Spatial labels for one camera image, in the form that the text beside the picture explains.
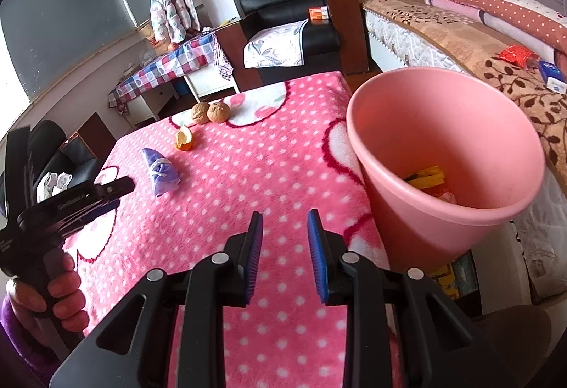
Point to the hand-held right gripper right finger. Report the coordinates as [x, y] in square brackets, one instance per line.
[318, 255]

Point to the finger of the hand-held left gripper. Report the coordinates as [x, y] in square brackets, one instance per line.
[95, 213]
[113, 188]

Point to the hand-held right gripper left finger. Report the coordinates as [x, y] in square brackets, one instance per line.
[252, 246]

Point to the yellow foam net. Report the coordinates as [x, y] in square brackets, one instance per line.
[427, 179]

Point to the orange candy wrapper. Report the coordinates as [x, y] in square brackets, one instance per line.
[438, 192]

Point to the pink plastic bucket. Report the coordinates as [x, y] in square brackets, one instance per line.
[421, 126]

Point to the person's left forearm purple sleeve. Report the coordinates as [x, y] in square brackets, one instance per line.
[17, 343]

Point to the person's left hand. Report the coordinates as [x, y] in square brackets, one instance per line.
[66, 290]

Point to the crumpled purple silver wrapper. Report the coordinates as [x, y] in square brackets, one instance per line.
[161, 175]

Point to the orange peel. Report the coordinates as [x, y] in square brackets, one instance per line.
[184, 139]

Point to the pink polka dot blanket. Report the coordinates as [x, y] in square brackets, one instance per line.
[265, 157]

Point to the light brown walnut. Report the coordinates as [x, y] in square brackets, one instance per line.
[200, 113]

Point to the dark brown walnut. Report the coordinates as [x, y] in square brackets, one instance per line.
[218, 111]

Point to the checkered tablecloth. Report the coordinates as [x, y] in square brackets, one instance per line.
[168, 62]

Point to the yellow printed box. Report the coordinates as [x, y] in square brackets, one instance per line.
[456, 277]

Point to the white desk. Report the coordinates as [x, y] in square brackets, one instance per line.
[208, 84]

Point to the orange fruit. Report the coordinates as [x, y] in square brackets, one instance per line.
[172, 46]

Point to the brown paper bag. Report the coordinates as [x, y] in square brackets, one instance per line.
[146, 34]

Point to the window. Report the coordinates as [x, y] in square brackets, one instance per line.
[53, 24]

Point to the white patterned puffy jacket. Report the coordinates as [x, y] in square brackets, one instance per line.
[170, 2]

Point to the white floral cloth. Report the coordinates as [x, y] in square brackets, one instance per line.
[274, 44]

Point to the bed with white headboard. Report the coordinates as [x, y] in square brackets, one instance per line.
[398, 33]

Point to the orange cardboard box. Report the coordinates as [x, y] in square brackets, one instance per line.
[319, 13]

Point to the brown floral bed sheet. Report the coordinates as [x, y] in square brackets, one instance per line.
[478, 46]

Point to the red packet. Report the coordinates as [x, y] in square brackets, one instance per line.
[518, 55]

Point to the pink rolled sheet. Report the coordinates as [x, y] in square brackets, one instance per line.
[460, 9]

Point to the blue white box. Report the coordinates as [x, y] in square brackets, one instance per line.
[553, 75]

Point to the red polka dot quilt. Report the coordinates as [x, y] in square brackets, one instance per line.
[500, 0]

